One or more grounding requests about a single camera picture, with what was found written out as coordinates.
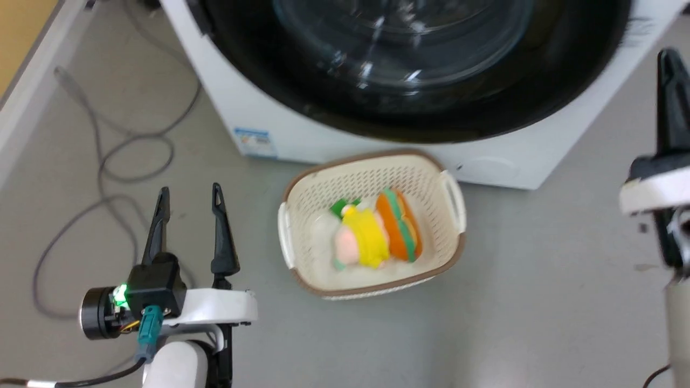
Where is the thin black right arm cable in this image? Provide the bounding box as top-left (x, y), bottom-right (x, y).
top-left (641, 364), bottom-right (672, 388)

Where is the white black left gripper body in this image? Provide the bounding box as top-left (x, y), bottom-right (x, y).
top-left (79, 252), bottom-right (259, 341)

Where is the yellow pink plush doll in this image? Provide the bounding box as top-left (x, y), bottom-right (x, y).
top-left (330, 198), bottom-right (391, 271)

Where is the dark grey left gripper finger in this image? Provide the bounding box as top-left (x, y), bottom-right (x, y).
top-left (210, 183), bottom-right (241, 276)
top-left (142, 186), bottom-right (171, 266)

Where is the orange green burger plush toy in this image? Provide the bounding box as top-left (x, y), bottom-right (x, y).
top-left (375, 188), bottom-right (423, 264)

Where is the grey floor cable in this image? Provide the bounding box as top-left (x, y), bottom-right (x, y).
top-left (32, 66), bottom-right (142, 320)
top-left (99, 0), bottom-right (203, 184)

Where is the white washing machine body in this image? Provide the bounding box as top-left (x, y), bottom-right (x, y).
top-left (160, 0), bottom-right (690, 190)

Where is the black round washing machine door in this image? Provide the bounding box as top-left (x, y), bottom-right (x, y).
top-left (189, 0), bottom-right (632, 144)

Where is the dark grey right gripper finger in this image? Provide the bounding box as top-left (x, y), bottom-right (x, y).
top-left (657, 48), bottom-right (690, 157)

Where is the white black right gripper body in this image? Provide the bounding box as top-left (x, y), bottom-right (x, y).
top-left (618, 150), bottom-right (690, 271)

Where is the cream plastic laundry basket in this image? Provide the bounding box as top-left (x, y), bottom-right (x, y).
top-left (277, 150), bottom-right (467, 301)

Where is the black cable with teal plug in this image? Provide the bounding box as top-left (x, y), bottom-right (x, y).
top-left (0, 305), bottom-right (164, 388)

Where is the blue white energy label sticker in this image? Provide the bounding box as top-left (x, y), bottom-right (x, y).
top-left (233, 128), bottom-right (277, 159)

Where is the white trim yellow wooden panel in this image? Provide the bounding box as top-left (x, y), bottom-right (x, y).
top-left (0, 0), bottom-right (91, 186)

